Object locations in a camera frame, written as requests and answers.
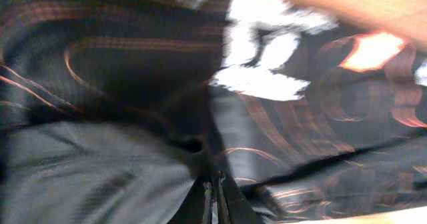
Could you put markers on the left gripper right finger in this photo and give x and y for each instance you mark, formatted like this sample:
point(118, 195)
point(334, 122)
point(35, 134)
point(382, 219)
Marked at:
point(233, 207)

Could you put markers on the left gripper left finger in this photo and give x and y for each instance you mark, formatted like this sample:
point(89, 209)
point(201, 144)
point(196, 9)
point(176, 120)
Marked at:
point(196, 207)

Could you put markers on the black orange-patterned jersey shirt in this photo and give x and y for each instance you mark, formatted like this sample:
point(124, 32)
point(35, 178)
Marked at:
point(112, 109)

